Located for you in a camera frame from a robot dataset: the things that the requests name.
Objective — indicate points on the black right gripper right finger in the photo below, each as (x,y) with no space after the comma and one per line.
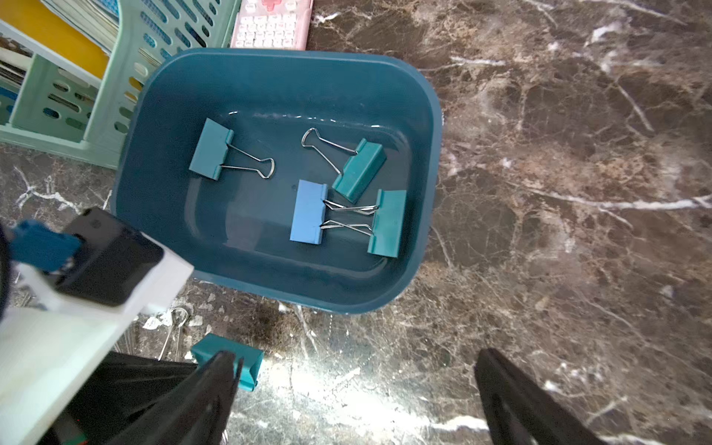
(517,411)

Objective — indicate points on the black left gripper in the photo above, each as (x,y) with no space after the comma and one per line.
(119,392)

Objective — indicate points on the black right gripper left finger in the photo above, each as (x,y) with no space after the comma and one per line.
(195,412)

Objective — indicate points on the dark teal storage box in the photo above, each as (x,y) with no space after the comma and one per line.
(235,231)

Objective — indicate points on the blue binder clip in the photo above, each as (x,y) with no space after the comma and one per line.
(309,216)

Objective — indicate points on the green file organizer rack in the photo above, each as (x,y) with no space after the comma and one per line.
(48,109)

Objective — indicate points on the yellow cover magazine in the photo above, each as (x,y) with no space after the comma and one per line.
(34,26)

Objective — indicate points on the pink calculator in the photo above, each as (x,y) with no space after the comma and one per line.
(273,24)

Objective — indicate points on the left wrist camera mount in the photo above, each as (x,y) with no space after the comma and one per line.
(91,280)

